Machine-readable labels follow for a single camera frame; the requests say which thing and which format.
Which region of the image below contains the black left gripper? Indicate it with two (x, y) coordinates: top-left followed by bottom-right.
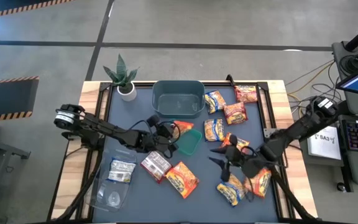
(140, 114), (180, 159)

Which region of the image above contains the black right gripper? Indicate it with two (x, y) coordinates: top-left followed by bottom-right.
(208, 135), (262, 184)

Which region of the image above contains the orange chicken ramen pack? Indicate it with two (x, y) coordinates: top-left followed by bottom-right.
(220, 133), (251, 151)
(243, 167), (272, 199)
(172, 120), (195, 137)
(165, 161), (200, 199)

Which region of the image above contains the blue Maruchan ramen pack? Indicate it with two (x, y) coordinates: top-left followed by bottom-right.
(203, 118), (226, 142)
(216, 173), (249, 207)
(108, 157), (137, 184)
(204, 90), (227, 114)

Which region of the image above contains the red beef ramen pack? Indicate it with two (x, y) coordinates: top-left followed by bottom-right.
(223, 101), (249, 126)
(234, 85), (259, 104)
(140, 151), (173, 184)

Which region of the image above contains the small teal plastic bin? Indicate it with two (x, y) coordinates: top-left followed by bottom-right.
(175, 128), (203, 156)

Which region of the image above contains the large grey-blue plastic bin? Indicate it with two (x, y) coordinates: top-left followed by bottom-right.
(151, 80), (206, 119)

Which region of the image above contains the grey-blue table mat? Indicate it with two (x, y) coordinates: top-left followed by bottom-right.
(92, 85), (280, 223)

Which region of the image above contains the snake plant in white pot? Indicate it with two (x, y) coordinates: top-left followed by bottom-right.
(103, 53), (141, 103)

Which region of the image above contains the clear plastic bin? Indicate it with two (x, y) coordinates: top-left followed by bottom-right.
(85, 148), (139, 213)

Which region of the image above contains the white SA3 paper sign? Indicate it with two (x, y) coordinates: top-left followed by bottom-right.
(307, 125), (344, 161)

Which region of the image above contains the black hazard-striped floor mat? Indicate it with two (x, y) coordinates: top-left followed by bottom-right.
(0, 76), (40, 122)

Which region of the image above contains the black diagonal frame strut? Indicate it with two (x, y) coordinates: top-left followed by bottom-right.
(268, 167), (318, 222)
(50, 146), (105, 222)

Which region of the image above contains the black aluminium table frame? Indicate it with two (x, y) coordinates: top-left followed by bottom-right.
(78, 80), (291, 223)

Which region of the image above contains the yellow cable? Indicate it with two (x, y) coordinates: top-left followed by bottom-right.
(286, 60), (335, 96)

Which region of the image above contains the coiled black cable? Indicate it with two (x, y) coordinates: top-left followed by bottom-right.
(339, 54), (358, 75)

